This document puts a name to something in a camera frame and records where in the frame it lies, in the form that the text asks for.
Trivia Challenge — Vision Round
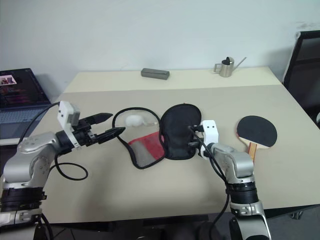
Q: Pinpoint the white side desk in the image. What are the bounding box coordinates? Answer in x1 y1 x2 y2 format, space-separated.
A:
0 136 22 147

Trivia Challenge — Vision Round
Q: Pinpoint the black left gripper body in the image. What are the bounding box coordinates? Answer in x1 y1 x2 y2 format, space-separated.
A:
73 116 99 148

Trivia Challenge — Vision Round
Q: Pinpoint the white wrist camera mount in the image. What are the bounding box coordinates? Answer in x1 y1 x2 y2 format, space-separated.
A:
199 119 220 161
57 100 81 149

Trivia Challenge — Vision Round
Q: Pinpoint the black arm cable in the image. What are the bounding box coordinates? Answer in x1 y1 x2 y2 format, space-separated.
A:
18 101 90 181
187 124 232 240

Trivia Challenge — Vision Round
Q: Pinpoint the grey rectangular box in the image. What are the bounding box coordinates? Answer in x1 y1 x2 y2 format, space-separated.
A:
140 67 171 81

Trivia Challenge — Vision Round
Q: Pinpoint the small metal watering can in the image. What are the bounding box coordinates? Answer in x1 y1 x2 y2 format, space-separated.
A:
213 56 248 79

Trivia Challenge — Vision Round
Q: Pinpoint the open laptop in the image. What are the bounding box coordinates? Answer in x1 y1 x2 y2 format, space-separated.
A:
0 67 53 126

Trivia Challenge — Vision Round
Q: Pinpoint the black and red paddle case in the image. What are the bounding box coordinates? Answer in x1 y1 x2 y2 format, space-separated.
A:
111 101 204 171

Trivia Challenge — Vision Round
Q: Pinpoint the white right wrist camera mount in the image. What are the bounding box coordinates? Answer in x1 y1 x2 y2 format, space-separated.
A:
199 119 220 161

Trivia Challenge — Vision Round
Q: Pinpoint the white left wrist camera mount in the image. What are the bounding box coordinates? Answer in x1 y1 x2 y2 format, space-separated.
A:
57 100 81 149

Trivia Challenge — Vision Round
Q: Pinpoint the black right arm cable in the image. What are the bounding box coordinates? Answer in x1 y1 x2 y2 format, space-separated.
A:
187 124 232 240

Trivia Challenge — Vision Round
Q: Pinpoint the black rubber table tennis paddle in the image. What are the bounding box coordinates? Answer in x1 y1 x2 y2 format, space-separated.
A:
235 115 279 164

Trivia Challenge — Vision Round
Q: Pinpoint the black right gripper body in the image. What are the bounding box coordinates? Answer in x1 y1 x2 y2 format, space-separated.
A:
187 131 206 152

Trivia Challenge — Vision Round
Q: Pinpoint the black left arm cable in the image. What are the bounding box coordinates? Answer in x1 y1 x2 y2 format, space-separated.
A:
18 101 90 181

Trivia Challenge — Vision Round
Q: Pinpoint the black office chair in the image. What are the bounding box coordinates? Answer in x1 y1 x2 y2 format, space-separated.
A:
282 29 320 121

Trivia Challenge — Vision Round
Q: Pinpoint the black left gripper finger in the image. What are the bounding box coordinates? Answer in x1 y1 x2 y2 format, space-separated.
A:
95 126 127 145
90 112 114 125

